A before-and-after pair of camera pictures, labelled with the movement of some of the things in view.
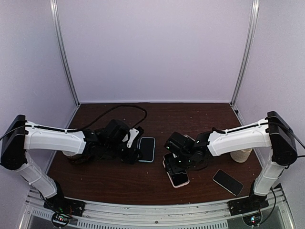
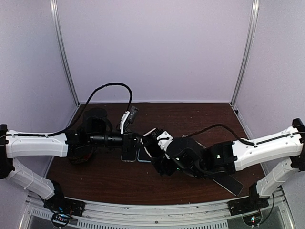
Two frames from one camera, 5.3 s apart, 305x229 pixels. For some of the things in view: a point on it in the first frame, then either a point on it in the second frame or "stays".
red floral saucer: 82,158 stays
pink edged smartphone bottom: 178,179 → 150,143
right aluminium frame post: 246,53 stays
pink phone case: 177,179 → 149,140
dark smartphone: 228,182 stays
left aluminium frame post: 54,5 stays
